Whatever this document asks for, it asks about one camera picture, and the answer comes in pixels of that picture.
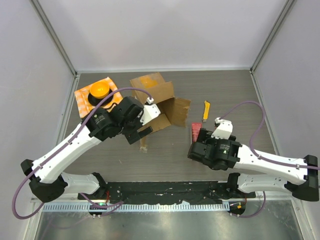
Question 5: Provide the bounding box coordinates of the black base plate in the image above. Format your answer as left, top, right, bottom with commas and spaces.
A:
87, 181, 256, 205

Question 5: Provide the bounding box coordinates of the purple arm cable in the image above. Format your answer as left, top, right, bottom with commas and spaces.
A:
219, 100, 320, 218
12, 87, 154, 220

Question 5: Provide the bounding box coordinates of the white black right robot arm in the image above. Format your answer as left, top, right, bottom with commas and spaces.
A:
187, 128, 320, 202

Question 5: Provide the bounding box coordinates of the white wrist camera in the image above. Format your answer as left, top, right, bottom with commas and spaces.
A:
140, 97, 161, 126
211, 117, 233, 140

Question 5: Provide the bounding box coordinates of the slotted cable duct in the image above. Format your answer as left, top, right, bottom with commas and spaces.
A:
42, 201, 230, 213

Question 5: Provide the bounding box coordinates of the yellow utility knife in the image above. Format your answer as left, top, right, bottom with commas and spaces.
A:
202, 100, 211, 123

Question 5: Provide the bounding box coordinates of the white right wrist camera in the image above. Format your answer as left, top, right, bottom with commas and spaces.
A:
211, 117, 233, 140

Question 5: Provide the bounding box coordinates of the brown cardboard express box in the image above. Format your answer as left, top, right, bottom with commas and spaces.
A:
129, 72, 192, 152

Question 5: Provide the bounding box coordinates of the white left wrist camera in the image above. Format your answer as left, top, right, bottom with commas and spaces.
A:
140, 97, 161, 126

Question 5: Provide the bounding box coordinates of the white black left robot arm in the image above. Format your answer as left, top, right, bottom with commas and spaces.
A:
21, 96, 160, 203

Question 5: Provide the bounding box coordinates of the aluminium frame rail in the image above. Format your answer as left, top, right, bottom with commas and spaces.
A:
29, 0, 81, 81

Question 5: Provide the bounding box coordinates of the orange bowl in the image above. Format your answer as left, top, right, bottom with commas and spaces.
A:
89, 82, 110, 99

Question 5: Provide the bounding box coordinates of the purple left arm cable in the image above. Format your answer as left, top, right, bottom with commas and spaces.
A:
12, 87, 154, 220

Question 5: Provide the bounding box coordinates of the orange patterned cloth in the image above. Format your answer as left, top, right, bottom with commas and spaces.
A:
74, 77, 118, 119

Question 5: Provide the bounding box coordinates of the red toothpaste box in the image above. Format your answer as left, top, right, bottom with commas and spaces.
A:
190, 122, 203, 144

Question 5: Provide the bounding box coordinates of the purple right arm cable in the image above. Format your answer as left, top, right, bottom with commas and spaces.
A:
219, 100, 320, 218

